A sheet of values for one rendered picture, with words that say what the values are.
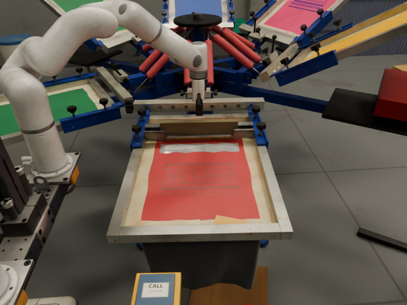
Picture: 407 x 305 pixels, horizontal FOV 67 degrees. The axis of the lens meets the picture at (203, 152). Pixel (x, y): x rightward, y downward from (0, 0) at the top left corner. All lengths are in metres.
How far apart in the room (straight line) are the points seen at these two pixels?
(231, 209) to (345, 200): 1.73
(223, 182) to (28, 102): 0.72
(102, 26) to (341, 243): 2.02
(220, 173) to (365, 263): 1.38
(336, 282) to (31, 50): 1.97
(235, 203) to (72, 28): 0.76
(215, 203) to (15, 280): 0.64
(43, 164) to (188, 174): 0.53
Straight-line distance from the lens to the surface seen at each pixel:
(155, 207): 1.14
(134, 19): 1.05
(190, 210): 1.11
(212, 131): 1.43
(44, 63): 0.97
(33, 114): 0.98
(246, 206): 1.13
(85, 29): 0.97
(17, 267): 0.87
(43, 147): 1.04
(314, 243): 2.35
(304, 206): 2.59
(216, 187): 1.20
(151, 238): 1.02
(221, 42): 1.99
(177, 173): 1.27
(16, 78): 0.98
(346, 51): 1.58
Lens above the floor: 1.75
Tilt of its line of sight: 35 degrees down
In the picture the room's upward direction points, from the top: 1 degrees counter-clockwise
